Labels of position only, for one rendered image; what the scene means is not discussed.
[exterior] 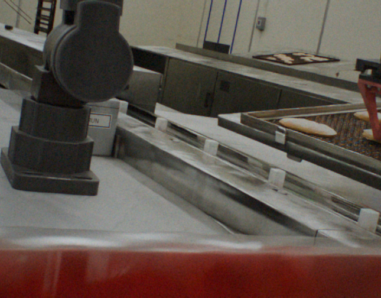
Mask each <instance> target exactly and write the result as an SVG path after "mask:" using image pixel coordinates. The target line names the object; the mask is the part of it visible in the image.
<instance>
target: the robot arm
mask: <svg viewBox="0 0 381 298"><path fill-rule="evenodd" d="M123 2H124V0H60V9H63V12H62V20H61V24H60V25H58V26H56V27H55V28H54V29H53V30H51V32H50V33H49V35H48V36H47V38H46V40H45V43H44V48H43V60H44V64H43V66H37V65H34V73H33V77H32V86H31V95H32V96H27V97H25V98H23V99H22V108H21V116H20V121H19V125H18V126H12V127H11V135H10V141H9V147H1V156H0V164H1V166H2V168H3V170H4V173H5V175H6V177H7V178H8V180H9V182H10V185H11V187H12V188H13V189H16V190H23V191H32V192H48V193H64V194H73V195H81V196H97V191H98V190H99V184H100V179H99V178H98V177H97V176H96V175H95V174H94V173H93V172H92V171H91V169H90V165H91V160H92V153H93V146H94V141H93V140H92V139H91V138H90V137H89V136H88V135H87V133H88V129H89V121H90V114H91V110H92V107H89V106H86V105H85V104H87V103H101V102H103V101H107V100H110V99H113V98H114V97H116V96H118V94H120V93H122V92H123V91H124V90H127V89H129V85H128V83H129V81H130V79H131V76H132V72H133V68H134V59H133V55H132V51H131V48H130V46H129V44H128V42H127V40H126V39H125V38H124V36H123V35H121V34H120V33H119V23H120V16H121V17H122V15H123ZM355 69H358V70H364V71H366V70H372V71H371V74H359V78H358V82H357V85H358V87H359V90H360V93H361V96H362V98H363V102H364V103H365V106H366V109H367V111H368V114H369V119H370V124H371V129H372V134H373V139H374V140H378V141H381V122H380V126H379V119H378V114H377V104H376V93H377V94H379V95H381V57H380V59H360V58H357V59H356V66H355Z"/></svg>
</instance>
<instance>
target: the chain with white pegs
mask: <svg viewBox="0 0 381 298"><path fill-rule="evenodd" d="M127 107H128V103H127V102H126V101H120V106H119V111H121V112H123V113H125V114H126V112H127ZM166 127H167V120H166V119H164V118H157V121H156V122H155V129H158V130H160V131H162V132H164V133H165V131H166ZM218 144H219V143H218V142H217V141H214V140H206V143H205V146H204V152H206V153H208V154H210V155H212V156H214V157H216V154H217V148H218ZM285 175H286V171H283V170H281V169H270V174H269V179H268V182H269V183H271V184H273V185H275V186H277V187H279V188H281V189H282V187H283V183H284V180H285ZM378 219H379V212H376V211H374V210H371V209H361V210H360V215H359V220H358V223H357V224H358V225H359V226H361V227H363V228H366V229H367V230H369V231H371V232H373V233H374V232H376V227H377V222H378Z"/></svg>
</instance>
